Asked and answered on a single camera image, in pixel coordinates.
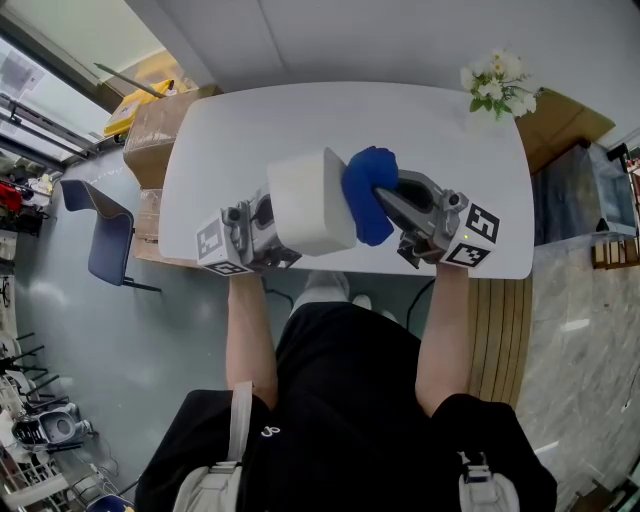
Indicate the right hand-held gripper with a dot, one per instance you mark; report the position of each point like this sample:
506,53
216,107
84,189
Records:
480,225

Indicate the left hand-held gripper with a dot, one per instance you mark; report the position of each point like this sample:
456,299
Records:
212,245

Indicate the white cube box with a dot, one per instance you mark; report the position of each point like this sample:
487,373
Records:
310,210

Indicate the blue cloth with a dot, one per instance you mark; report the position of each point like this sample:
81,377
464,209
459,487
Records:
365,200

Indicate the person's left forearm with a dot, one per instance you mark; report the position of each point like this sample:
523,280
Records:
250,345

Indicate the person's right forearm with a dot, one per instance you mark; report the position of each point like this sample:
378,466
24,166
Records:
442,350

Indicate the taped cardboard box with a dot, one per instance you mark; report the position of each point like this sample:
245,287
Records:
150,225

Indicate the white shoe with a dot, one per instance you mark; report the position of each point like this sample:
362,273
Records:
362,301

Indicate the white flowers in vase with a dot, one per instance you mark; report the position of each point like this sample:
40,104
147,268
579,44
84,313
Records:
495,80

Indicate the dark blue chair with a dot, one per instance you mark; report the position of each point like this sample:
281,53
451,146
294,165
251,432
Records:
107,240

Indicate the slatted wooden bench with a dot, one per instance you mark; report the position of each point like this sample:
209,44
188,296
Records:
500,340

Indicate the yellow bag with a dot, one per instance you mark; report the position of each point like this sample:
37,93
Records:
125,112

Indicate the grey metal pole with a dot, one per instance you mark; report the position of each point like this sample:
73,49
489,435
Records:
130,80

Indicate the person's black shirt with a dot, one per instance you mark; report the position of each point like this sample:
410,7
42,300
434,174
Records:
350,400

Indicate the wooden crate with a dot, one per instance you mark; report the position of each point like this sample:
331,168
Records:
617,252

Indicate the glass sliding door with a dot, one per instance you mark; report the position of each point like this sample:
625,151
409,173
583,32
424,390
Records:
35,100

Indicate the black metal rack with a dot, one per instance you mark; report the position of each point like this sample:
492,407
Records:
30,370

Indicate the white grey floor machine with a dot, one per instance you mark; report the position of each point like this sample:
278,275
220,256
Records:
55,427

